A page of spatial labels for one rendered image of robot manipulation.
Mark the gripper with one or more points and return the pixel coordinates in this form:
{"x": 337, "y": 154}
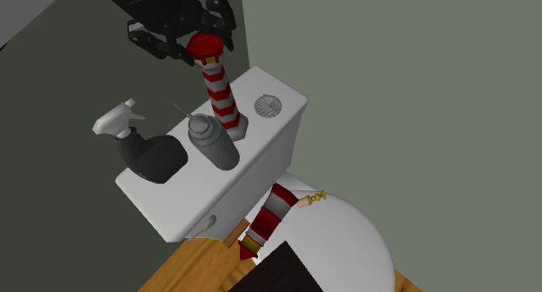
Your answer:
{"x": 165, "y": 7}

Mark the red white striped lighthouse figure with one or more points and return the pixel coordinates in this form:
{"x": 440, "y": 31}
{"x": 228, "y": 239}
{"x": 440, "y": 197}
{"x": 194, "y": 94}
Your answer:
{"x": 220, "y": 94}

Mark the grey spray can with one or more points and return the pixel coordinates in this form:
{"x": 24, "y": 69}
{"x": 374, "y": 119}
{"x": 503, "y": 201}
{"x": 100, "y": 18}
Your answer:
{"x": 214, "y": 145}

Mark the black spray bottle white trigger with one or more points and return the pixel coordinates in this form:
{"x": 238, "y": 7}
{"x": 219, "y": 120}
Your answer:
{"x": 154, "y": 159}

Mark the white toilet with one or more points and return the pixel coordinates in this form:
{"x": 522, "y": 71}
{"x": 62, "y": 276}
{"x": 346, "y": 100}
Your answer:
{"x": 199, "y": 189}

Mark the red white toy rocket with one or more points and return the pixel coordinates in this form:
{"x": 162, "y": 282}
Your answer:
{"x": 267, "y": 221}

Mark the tan wooden stick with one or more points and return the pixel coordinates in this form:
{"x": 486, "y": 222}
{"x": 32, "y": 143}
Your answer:
{"x": 235, "y": 235}

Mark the black flat slab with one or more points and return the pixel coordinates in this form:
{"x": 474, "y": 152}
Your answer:
{"x": 279, "y": 274}

